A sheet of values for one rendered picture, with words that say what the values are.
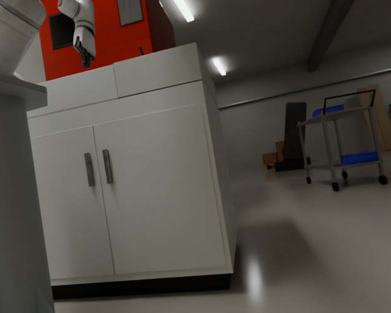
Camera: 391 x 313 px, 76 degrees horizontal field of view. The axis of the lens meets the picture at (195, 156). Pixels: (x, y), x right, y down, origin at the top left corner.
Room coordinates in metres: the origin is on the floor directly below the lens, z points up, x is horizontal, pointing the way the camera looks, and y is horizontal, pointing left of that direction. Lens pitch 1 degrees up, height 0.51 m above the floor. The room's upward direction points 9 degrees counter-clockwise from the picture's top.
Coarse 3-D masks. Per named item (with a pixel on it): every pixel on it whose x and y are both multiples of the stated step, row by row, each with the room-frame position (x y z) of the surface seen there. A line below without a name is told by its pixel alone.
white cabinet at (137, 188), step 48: (144, 96) 0.98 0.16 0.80; (192, 96) 0.95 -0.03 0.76; (48, 144) 1.07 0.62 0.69; (96, 144) 1.03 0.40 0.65; (144, 144) 0.99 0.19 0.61; (192, 144) 0.95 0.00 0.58; (48, 192) 1.07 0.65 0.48; (96, 192) 1.03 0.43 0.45; (144, 192) 0.99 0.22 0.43; (192, 192) 0.95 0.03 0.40; (48, 240) 1.08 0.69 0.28; (96, 240) 1.04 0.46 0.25; (144, 240) 1.00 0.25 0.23; (192, 240) 0.96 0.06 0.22; (96, 288) 1.09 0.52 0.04; (144, 288) 1.05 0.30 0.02; (192, 288) 1.01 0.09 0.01
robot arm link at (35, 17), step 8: (0, 0) 0.69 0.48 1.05; (8, 0) 0.69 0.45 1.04; (16, 0) 0.69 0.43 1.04; (24, 0) 0.70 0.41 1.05; (32, 0) 0.71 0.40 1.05; (8, 8) 0.69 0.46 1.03; (16, 8) 0.70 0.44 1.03; (24, 8) 0.70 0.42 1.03; (32, 8) 0.72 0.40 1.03; (40, 8) 0.74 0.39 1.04; (24, 16) 0.71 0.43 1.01; (32, 16) 0.73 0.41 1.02; (40, 16) 0.75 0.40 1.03; (32, 24) 0.74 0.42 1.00; (40, 24) 0.77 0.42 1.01
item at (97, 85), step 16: (64, 80) 1.05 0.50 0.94; (80, 80) 1.03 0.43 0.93; (96, 80) 1.02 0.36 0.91; (112, 80) 1.01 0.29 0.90; (48, 96) 1.07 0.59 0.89; (64, 96) 1.05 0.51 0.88; (80, 96) 1.04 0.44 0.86; (96, 96) 1.02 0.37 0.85; (112, 96) 1.01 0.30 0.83; (32, 112) 1.08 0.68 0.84; (48, 112) 1.07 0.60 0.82
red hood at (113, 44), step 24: (48, 0) 1.70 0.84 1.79; (96, 0) 1.63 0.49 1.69; (120, 0) 1.60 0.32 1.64; (144, 0) 1.57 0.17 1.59; (48, 24) 1.71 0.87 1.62; (72, 24) 1.67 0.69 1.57; (96, 24) 1.64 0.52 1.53; (120, 24) 1.60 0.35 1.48; (144, 24) 1.57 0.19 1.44; (168, 24) 2.12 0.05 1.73; (48, 48) 1.71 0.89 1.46; (72, 48) 1.68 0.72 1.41; (96, 48) 1.64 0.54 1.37; (120, 48) 1.61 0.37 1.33; (144, 48) 1.58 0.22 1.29; (168, 48) 1.98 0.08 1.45; (48, 72) 1.72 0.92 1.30; (72, 72) 1.68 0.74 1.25
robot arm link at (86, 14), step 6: (78, 0) 1.10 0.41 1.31; (84, 0) 1.10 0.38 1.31; (90, 0) 1.12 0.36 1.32; (78, 6) 1.06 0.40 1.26; (84, 6) 1.09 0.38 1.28; (90, 6) 1.11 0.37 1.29; (78, 12) 1.07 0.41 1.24; (84, 12) 1.08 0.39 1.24; (90, 12) 1.10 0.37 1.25; (72, 18) 1.09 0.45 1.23; (78, 18) 1.08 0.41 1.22; (84, 18) 1.08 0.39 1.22; (90, 18) 1.10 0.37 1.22
